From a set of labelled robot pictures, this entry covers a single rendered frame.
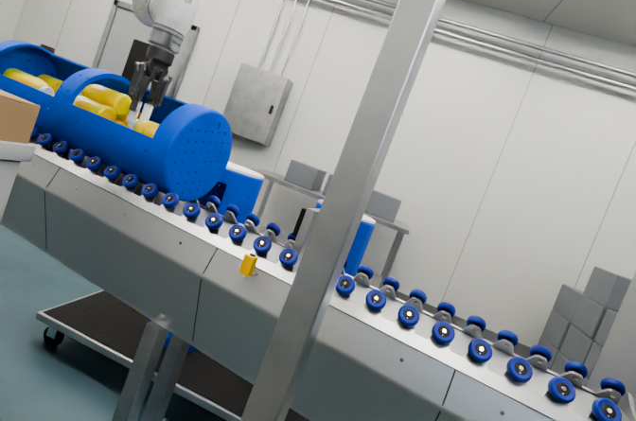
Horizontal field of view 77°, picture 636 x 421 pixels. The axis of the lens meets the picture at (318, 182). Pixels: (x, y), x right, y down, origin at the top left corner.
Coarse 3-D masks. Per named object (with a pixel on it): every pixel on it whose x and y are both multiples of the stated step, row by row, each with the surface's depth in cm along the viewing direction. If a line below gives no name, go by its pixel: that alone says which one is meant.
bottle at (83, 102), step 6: (78, 96) 125; (84, 96) 126; (78, 102) 124; (84, 102) 123; (90, 102) 123; (96, 102) 123; (84, 108) 122; (90, 108) 122; (96, 108) 121; (102, 108) 121; (108, 108) 122; (102, 114) 122; (108, 114) 124; (114, 114) 125; (114, 120) 126
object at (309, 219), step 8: (304, 208) 101; (312, 208) 102; (320, 208) 108; (304, 216) 99; (312, 216) 99; (296, 224) 101; (304, 224) 99; (312, 224) 100; (296, 232) 100; (304, 232) 99; (296, 240) 100; (304, 240) 99; (296, 248) 99; (304, 248) 101; (296, 264) 100
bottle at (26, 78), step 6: (6, 72) 136; (12, 72) 136; (18, 72) 136; (24, 72) 136; (12, 78) 134; (18, 78) 134; (24, 78) 133; (30, 78) 133; (36, 78) 134; (30, 84) 132; (36, 84) 132; (42, 84) 133
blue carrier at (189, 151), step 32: (0, 64) 139; (32, 64) 148; (64, 64) 150; (32, 96) 123; (64, 96) 118; (64, 128) 119; (96, 128) 113; (128, 128) 109; (160, 128) 106; (192, 128) 108; (224, 128) 121; (128, 160) 111; (160, 160) 105; (192, 160) 113; (224, 160) 128; (192, 192) 119
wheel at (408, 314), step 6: (402, 306) 85; (408, 306) 85; (402, 312) 84; (408, 312) 84; (414, 312) 84; (402, 318) 83; (408, 318) 83; (414, 318) 83; (402, 324) 83; (408, 324) 82; (414, 324) 83
